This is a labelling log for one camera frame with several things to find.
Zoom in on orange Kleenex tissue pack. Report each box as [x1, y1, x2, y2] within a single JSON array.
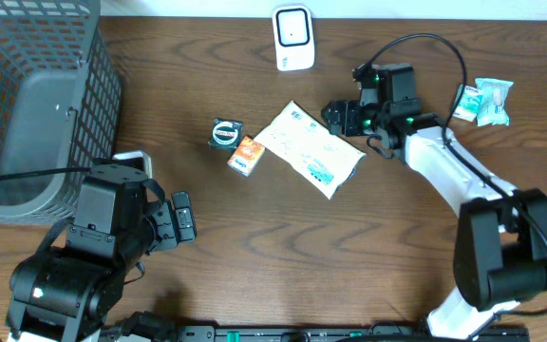
[[227, 136, 266, 177]]

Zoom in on white barcode scanner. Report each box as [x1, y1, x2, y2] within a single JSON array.
[[272, 5, 315, 72]]

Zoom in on teal Kleenex tissue box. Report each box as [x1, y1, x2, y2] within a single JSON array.
[[453, 85, 483, 122]]

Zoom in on green tissue pack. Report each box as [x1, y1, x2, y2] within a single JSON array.
[[475, 78, 514, 126]]

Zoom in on grey plastic mesh basket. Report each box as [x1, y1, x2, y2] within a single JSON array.
[[0, 0, 122, 224]]

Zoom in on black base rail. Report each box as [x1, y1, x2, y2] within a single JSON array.
[[97, 324, 531, 342]]

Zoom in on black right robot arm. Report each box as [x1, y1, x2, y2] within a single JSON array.
[[321, 64, 547, 340]]

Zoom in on wet wipes pack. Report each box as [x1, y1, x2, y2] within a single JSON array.
[[255, 101, 366, 200]]

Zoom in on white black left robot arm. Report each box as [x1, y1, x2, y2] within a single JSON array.
[[6, 163, 197, 341]]

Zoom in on round sticker item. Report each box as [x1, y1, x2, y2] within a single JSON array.
[[208, 118, 243, 151]]

